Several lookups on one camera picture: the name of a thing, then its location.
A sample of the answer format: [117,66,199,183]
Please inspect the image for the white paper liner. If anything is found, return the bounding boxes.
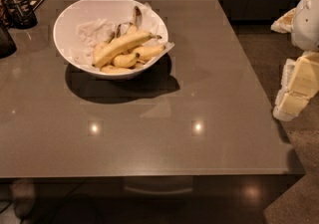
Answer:
[70,5,174,73]

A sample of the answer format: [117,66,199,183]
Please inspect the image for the bottom yellow banana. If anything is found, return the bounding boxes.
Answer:
[100,65,132,74]

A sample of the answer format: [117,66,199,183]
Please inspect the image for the right yellow banana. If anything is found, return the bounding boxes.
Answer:
[133,44,165,61]

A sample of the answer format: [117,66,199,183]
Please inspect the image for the long top yellow banana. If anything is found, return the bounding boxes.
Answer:
[92,30,160,68]

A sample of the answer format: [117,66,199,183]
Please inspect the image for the small front yellow banana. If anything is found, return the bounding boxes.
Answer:
[112,53,140,68]

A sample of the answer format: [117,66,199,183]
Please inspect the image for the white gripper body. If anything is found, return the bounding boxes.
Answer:
[291,0,319,52]

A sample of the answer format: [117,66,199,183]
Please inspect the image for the black round object left edge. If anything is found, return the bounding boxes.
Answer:
[0,23,17,58]

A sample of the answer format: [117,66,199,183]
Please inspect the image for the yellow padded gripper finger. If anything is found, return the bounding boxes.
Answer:
[273,51,319,121]
[270,8,295,34]

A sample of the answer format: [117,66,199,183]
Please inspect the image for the white ceramic bowl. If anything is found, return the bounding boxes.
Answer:
[53,0,169,81]

